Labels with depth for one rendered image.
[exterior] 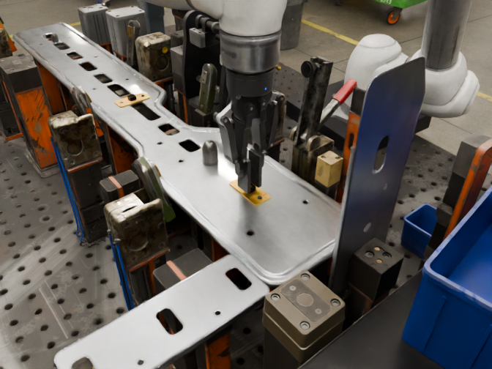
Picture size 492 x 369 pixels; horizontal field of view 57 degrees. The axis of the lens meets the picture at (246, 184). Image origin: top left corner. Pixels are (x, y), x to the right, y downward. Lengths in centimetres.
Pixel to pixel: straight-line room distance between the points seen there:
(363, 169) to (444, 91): 90
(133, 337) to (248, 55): 42
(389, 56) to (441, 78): 18
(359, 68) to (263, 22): 86
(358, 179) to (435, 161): 104
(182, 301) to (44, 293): 54
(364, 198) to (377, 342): 18
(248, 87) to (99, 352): 42
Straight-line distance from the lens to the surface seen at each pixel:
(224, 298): 67
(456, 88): 143
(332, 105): 90
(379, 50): 147
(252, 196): 83
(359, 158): 52
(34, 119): 145
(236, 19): 64
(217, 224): 78
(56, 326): 108
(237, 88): 70
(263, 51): 67
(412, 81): 54
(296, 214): 80
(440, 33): 130
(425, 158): 157
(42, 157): 151
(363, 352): 60
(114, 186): 91
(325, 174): 83
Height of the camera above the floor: 153
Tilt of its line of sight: 38 degrees down
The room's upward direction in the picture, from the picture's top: straight up
